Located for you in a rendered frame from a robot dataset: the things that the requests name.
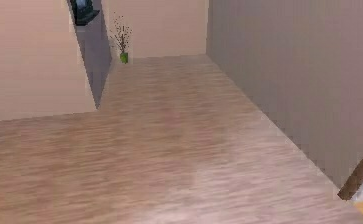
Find twig plant in green pot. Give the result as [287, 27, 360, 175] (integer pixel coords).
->
[110, 12, 133, 65]

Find black furniture piece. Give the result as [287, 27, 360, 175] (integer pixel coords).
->
[69, 0, 101, 27]

